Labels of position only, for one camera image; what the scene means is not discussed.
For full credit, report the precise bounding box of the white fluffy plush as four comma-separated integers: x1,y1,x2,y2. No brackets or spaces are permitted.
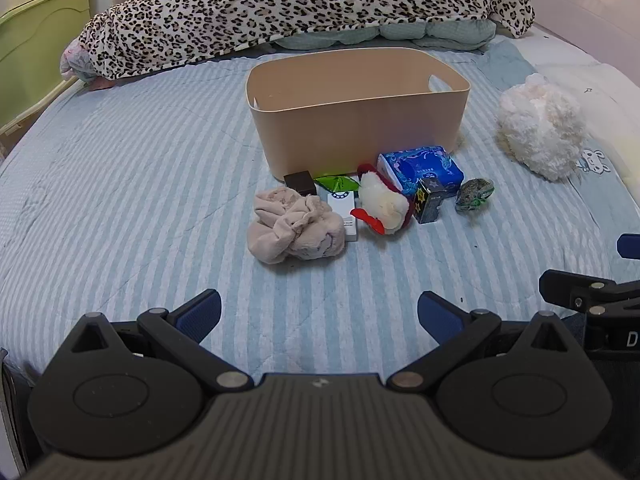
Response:
496,73,588,183

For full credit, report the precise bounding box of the leopard print blanket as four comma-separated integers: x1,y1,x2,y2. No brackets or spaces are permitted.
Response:
72,0,536,81

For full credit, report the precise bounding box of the white box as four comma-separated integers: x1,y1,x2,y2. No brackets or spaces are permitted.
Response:
327,190,360,243

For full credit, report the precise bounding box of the blue striped bedsheet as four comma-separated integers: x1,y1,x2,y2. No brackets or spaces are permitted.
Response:
0,35,640,396

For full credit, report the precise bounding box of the dark brown small box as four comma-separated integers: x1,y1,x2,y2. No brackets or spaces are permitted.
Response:
283,171,318,198

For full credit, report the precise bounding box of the teal quilt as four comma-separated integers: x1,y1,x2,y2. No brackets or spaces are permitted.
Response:
235,19,497,53

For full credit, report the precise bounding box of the black star print box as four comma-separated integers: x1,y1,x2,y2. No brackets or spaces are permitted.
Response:
413,176,444,225

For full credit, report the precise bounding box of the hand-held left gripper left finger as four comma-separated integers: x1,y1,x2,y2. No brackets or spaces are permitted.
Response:
67,288,254,395

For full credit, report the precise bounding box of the white pillow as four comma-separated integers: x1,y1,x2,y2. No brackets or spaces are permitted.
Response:
515,32,640,181

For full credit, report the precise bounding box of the pink towel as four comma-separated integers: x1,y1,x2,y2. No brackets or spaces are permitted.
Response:
247,186,347,265

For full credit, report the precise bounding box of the green snack packet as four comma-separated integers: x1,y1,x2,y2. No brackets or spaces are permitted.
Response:
314,174,361,193

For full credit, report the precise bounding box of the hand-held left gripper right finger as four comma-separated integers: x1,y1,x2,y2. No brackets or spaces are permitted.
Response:
386,290,582,394

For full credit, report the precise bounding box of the beige plastic storage bin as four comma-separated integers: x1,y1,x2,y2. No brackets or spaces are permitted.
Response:
245,47,471,185

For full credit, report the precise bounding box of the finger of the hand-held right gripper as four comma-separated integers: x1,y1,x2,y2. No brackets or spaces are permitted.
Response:
617,233,640,260
539,269,640,317

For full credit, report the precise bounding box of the white red chicken plush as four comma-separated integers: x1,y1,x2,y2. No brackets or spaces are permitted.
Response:
352,163,414,236

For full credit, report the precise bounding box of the green storage box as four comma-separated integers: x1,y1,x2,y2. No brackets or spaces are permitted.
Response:
0,0,93,135

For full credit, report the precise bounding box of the pink floral cloth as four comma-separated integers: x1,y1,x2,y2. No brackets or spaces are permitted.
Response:
60,40,112,92

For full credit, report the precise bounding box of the blue tissue pack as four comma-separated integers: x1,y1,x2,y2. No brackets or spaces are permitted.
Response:
377,145,465,199

